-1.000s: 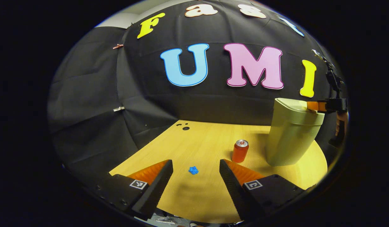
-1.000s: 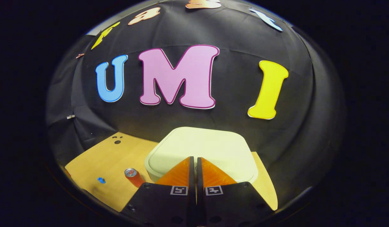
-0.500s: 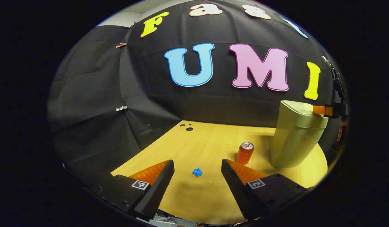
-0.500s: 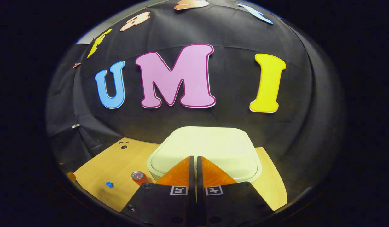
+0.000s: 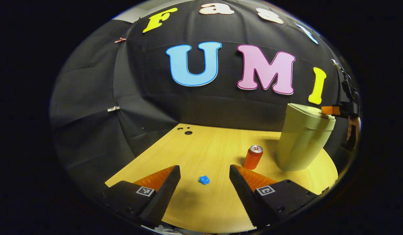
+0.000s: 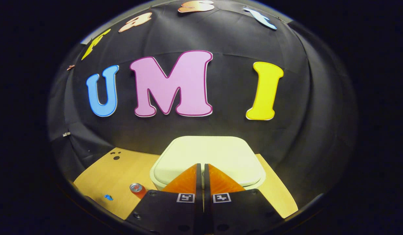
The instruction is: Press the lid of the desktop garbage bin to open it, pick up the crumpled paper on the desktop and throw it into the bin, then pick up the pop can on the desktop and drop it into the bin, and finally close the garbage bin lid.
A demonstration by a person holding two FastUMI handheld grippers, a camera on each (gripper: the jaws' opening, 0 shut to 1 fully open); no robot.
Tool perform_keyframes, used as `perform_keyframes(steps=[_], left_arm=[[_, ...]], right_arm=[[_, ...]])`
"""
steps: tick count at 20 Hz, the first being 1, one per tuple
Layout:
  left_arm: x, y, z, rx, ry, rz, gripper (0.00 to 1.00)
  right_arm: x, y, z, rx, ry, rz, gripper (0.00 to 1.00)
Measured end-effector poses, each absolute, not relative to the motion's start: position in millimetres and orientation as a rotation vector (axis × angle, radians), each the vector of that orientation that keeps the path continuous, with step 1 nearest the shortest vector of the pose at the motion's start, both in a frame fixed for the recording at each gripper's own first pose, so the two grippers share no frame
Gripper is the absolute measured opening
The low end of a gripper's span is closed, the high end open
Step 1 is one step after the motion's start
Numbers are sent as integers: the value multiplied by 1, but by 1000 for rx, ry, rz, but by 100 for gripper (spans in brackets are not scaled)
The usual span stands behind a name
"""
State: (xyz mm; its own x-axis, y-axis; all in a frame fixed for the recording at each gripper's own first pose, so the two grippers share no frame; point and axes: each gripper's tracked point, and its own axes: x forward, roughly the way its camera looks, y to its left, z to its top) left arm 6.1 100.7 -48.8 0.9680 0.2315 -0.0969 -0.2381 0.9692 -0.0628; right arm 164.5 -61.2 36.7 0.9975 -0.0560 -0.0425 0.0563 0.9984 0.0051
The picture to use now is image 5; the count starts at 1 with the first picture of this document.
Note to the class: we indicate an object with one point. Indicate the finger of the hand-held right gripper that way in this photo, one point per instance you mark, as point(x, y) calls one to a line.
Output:
point(330, 110)

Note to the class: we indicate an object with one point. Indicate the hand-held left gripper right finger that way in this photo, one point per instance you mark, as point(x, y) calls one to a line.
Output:
point(240, 189)

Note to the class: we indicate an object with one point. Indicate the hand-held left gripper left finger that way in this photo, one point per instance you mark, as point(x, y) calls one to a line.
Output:
point(168, 187)

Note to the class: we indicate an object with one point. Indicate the red pop can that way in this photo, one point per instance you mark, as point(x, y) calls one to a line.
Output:
point(252, 158)

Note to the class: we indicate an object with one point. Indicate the blue paper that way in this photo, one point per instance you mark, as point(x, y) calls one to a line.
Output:
point(204, 180)

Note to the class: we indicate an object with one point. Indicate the green garbage bin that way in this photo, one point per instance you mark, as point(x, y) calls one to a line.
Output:
point(301, 137)

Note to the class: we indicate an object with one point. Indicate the wooden desktop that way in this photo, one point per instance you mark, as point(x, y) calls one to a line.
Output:
point(214, 153)

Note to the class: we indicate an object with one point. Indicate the black backdrop cloth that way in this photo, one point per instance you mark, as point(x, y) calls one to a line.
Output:
point(155, 98)

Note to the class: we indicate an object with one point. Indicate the silver clip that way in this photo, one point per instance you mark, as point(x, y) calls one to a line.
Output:
point(113, 108)

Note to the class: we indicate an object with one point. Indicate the copper clip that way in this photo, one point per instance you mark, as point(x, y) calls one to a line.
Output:
point(120, 40)

